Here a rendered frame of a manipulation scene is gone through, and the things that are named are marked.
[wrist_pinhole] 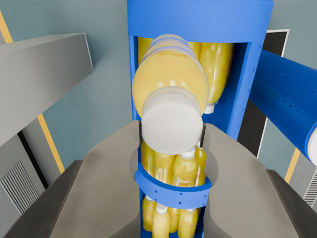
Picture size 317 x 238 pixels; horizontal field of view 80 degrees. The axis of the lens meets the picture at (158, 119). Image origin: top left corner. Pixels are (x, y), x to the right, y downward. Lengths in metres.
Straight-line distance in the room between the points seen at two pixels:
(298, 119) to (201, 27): 0.59
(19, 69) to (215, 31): 0.84
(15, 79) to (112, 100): 0.95
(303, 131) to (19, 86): 1.09
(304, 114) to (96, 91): 1.47
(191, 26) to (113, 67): 1.37
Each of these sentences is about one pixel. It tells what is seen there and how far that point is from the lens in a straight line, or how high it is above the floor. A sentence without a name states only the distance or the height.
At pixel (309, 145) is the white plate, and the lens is 0.80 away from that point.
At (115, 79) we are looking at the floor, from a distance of 1.68.
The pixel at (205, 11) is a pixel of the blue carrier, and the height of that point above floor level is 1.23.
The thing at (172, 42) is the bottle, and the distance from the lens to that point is 0.21.
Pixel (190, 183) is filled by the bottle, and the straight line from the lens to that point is 0.56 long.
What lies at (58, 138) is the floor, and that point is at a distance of 2.19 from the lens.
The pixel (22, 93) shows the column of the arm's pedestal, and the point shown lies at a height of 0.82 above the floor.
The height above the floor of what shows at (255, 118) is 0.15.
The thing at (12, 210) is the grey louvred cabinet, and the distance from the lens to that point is 2.31.
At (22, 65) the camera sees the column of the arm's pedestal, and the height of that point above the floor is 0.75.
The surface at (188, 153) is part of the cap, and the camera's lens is 0.50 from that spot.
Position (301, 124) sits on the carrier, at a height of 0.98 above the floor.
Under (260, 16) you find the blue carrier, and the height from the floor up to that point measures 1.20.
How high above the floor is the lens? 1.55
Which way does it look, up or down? 61 degrees down
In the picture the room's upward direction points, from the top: 176 degrees counter-clockwise
